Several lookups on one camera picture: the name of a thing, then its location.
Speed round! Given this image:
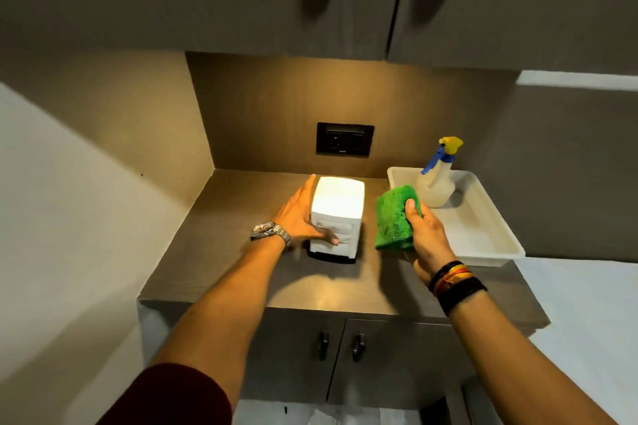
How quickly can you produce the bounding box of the person's right hand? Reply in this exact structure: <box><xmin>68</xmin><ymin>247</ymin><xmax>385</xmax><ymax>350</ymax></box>
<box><xmin>404</xmin><ymin>198</ymin><xmax>457</xmax><ymax>285</ymax></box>

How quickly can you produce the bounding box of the person's left hand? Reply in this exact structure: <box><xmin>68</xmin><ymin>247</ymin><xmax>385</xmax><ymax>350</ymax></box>
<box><xmin>271</xmin><ymin>174</ymin><xmax>341</xmax><ymax>251</ymax></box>

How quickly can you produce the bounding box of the green microfiber cloth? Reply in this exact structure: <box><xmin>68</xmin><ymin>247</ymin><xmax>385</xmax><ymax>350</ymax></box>
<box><xmin>374</xmin><ymin>185</ymin><xmax>424</xmax><ymax>251</ymax></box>

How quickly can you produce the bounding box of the white box appliance black base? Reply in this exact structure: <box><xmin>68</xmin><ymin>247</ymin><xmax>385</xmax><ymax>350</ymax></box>
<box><xmin>307</xmin><ymin>176</ymin><xmax>366</xmax><ymax>264</ymax></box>

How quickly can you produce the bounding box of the person's left forearm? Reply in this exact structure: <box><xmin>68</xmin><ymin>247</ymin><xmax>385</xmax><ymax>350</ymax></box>
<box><xmin>150</xmin><ymin>236</ymin><xmax>290</xmax><ymax>410</ymax></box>

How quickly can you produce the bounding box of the person's right forearm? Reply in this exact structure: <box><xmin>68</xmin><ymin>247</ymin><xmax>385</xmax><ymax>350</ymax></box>
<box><xmin>447</xmin><ymin>286</ymin><xmax>620</xmax><ymax>425</ymax></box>

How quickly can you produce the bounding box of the clear spray bottle blue yellow nozzle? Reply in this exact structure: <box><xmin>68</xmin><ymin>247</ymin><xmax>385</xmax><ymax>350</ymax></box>
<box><xmin>416</xmin><ymin>136</ymin><xmax>465</xmax><ymax>209</ymax></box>

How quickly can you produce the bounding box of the silver wristwatch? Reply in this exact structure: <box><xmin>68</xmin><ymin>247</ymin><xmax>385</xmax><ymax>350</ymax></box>
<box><xmin>250</xmin><ymin>222</ymin><xmax>293</xmax><ymax>249</ymax></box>

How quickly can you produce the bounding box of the white plastic tray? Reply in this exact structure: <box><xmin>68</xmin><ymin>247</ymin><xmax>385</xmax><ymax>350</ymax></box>
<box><xmin>387</xmin><ymin>167</ymin><xmax>526</xmax><ymax>268</ymax></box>

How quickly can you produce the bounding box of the black wristband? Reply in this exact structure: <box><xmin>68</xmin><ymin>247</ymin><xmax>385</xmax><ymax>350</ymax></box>
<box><xmin>441</xmin><ymin>277</ymin><xmax>488</xmax><ymax>317</ymax></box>

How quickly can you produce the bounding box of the grey lower cabinet door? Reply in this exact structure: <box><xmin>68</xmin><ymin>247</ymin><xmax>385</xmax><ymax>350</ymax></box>
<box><xmin>238</xmin><ymin>307</ymin><xmax>348</xmax><ymax>406</ymax></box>
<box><xmin>326</xmin><ymin>318</ymin><xmax>475</xmax><ymax>411</ymax></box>

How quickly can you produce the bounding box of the maroon sleeve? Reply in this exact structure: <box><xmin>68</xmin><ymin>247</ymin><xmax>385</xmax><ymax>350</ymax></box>
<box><xmin>97</xmin><ymin>363</ymin><xmax>234</xmax><ymax>425</ymax></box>

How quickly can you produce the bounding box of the orange red thread bracelet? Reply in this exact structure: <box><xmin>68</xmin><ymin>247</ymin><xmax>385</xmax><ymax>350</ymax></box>
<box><xmin>428</xmin><ymin>260</ymin><xmax>473</xmax><ymax>297</ymax></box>

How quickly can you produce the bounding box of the black wall socket plate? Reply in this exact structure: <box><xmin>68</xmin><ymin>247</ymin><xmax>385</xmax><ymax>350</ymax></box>
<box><xmin>315</xmin><ymin>122</ymin><xmax>375</xmax><ymax>158</ymax></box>

